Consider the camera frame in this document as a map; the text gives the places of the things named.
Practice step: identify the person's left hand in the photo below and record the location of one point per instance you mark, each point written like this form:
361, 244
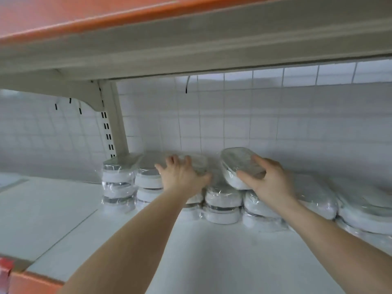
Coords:
181, 177

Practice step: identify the person's right hand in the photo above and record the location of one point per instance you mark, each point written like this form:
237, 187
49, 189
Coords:
272, 183

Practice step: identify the stacks of clear-lid soap dishes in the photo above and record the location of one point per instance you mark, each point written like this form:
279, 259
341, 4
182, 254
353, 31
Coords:
343, 208

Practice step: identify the orange metal store shelving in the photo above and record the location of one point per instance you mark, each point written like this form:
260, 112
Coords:
79, 229

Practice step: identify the person's right forearm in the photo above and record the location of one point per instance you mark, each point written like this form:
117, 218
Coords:
343, 254

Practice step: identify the person's left forearm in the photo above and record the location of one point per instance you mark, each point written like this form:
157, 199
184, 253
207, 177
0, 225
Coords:
128, 254

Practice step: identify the pink printed label strip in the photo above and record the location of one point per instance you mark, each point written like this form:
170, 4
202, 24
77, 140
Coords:
5, 272

